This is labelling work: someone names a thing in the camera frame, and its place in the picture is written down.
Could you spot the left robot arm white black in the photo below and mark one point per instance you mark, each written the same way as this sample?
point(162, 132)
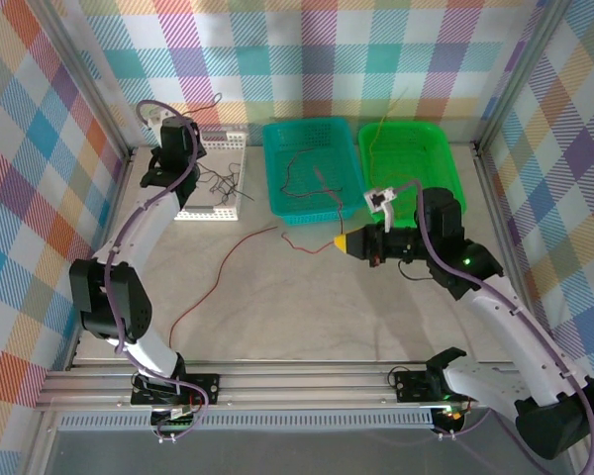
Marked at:
point(128, 232)

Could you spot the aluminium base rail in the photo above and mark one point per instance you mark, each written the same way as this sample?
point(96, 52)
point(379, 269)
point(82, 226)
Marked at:
point(302, 386)

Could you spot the teal perforated plastic basket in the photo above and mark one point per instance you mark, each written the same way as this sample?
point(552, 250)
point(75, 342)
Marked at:
point(322, 148)

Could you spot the white perforated plastic basket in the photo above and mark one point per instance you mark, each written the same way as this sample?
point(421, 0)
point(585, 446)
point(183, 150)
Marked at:
point(218, 213)

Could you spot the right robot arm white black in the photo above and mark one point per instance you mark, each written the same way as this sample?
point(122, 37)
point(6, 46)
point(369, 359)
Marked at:
point(515, 336)

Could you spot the aluminium frame post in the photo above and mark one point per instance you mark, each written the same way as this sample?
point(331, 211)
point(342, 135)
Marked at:
point(520, 74)
point(81, 74)

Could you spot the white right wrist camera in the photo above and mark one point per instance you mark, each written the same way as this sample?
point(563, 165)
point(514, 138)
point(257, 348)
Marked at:
point(376, 198)

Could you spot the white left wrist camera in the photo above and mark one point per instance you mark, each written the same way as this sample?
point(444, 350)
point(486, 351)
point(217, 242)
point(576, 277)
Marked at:
point(154, 119)

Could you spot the green perforated plastic basket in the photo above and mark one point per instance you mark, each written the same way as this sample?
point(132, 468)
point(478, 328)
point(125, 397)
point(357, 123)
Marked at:
point(406, 148)

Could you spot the aluminium table side rail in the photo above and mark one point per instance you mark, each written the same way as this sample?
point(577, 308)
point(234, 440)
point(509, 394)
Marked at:
point(499, 218)
point(124, 168)

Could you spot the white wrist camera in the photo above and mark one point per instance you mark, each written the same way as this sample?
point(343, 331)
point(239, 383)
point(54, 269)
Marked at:
point(376, 198)
point(154, 119)

